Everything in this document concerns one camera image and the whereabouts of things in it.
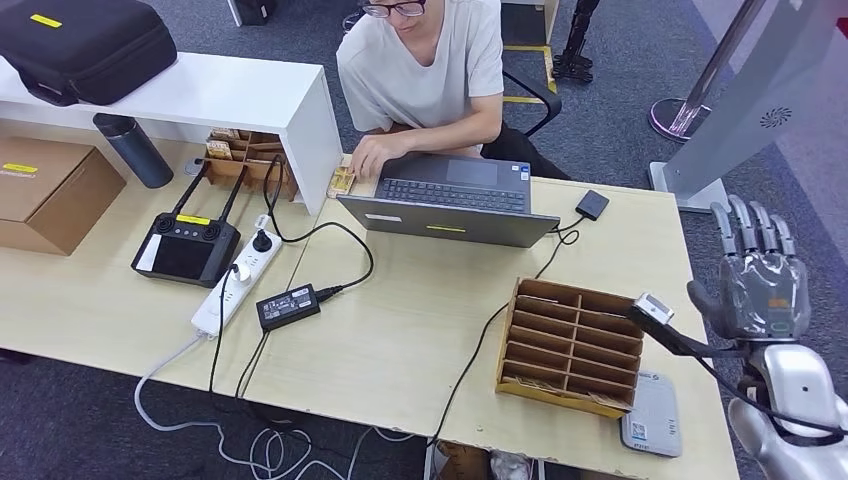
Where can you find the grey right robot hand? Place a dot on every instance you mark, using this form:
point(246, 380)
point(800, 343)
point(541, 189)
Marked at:
point(765, 298)

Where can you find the person's right hand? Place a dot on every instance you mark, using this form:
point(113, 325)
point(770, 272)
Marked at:
point(371, 156)

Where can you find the gold hotel key card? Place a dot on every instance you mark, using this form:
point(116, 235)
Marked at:
point(606, 399)
point(536, 385)

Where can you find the person's right forearm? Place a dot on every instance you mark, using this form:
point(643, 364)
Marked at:
point(450, 136)

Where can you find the person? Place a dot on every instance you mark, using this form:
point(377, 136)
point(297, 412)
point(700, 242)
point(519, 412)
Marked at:
point(424, 73)

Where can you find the white card reader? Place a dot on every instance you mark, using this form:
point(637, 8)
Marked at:
point(652, 414)

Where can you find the brown slotted card rack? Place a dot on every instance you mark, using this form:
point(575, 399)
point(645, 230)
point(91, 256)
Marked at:
point(570, 348)

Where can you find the grey laptop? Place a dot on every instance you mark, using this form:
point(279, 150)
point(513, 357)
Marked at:
point(447, 226)

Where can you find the small wooden slotted rack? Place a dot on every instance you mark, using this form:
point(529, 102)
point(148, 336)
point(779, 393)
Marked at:
point(255, 167)

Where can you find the black plug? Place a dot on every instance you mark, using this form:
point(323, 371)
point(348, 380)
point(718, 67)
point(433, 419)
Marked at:
point(262, 242)

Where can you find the black rimmed glasses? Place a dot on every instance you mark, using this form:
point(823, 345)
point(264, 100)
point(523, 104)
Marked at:
point(391, 9)

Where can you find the gold cards in small rack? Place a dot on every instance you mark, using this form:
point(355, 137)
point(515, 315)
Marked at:
point(218, 150)

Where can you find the white desk shelf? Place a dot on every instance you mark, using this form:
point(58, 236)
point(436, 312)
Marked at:
point(218, 93)

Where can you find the black power adapter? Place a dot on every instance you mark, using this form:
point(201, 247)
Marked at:
point(288, 307)

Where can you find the white plug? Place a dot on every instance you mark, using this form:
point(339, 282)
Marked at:
point(240, 273)

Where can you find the small grey round disc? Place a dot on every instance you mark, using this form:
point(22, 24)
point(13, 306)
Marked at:
point(193, 166)

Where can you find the black box with white edge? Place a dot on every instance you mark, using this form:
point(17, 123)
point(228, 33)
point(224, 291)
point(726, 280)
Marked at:
point(252, 10)

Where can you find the grey kiosk stand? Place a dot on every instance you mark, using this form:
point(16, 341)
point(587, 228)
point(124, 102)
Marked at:
point(742, 106)

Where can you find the small black external drive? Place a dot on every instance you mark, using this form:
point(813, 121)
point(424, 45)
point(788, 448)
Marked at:
point(592, 205)

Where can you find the white power strip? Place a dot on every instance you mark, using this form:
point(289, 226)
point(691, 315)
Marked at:
point(228, 299)

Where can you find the black remote controller with antennas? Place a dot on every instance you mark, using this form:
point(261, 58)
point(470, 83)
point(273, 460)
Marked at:
point(184, 255)

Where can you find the white cabinet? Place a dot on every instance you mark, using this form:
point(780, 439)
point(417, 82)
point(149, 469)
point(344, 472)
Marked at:
point(551, 16)

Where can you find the black robot leg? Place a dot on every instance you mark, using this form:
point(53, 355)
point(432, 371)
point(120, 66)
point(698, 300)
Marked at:
point(576, 46)

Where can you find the dark grey thermos bottle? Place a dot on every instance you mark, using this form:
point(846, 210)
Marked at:
point(138, 156)

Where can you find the black carrying case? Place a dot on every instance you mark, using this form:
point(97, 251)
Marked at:
point(86, 46)

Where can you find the brown cardboard piece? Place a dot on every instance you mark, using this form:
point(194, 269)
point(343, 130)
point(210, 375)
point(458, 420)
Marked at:
point(464, 462)

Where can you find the brown cardboard box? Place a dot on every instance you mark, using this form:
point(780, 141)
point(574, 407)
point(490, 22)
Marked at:
point(50, 195)

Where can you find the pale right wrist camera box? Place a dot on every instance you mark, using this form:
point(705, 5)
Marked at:
point(654, 309)

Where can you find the chrome stanchion post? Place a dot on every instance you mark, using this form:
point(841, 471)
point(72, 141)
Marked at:
point(677, 116)

